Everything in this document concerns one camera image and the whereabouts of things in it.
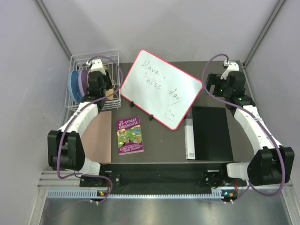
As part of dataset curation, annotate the purple plate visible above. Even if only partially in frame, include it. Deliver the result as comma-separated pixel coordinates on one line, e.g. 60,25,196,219
78,69,88,96

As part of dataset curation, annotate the blue plate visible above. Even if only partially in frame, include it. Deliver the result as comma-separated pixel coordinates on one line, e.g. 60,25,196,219
67,70,81,103

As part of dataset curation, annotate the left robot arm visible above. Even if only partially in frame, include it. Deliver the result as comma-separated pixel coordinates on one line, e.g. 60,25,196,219
47,70,112,186

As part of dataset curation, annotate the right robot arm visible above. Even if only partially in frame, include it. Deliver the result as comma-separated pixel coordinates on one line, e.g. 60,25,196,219
206,71,294,186

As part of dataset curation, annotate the pink paper sheet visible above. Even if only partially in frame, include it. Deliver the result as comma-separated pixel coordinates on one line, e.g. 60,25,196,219
82,111,112,164

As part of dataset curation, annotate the black clip file folder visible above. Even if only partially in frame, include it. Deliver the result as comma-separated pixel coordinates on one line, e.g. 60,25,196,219
184,106,233,161

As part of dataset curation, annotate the pink framed whiteboard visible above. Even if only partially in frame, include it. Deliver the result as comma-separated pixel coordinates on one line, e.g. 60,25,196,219
120,49,203,130

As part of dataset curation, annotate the purple treehouse book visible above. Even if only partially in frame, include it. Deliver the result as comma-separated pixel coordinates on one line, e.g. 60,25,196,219
116,116,144,155

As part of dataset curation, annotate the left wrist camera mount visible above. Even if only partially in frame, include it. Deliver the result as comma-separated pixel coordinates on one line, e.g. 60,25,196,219
86,59,105,74

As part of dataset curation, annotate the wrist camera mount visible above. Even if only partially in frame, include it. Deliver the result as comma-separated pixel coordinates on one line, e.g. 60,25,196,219
220,60,240,80
86,59,105,74

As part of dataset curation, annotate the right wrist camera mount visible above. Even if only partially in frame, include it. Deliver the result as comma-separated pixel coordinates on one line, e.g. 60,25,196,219
220,60,240,80

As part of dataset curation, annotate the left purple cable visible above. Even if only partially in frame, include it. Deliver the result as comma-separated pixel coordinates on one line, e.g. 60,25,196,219
57,55,124,204

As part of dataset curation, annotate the purple cable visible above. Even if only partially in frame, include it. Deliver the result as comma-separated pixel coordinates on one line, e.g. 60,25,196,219
202,53,287,204
57,55,124,204

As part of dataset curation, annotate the white wire dish rack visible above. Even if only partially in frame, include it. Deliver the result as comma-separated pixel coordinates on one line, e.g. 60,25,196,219
65,50,121,112

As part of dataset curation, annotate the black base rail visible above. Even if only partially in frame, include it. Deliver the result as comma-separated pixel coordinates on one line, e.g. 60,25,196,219
79,161,249,188

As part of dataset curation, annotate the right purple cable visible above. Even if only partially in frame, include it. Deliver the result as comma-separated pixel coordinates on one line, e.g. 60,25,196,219
202,53,287,204

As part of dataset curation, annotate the grey cable duct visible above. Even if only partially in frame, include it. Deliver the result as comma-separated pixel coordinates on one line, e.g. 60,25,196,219
47,189,236,199

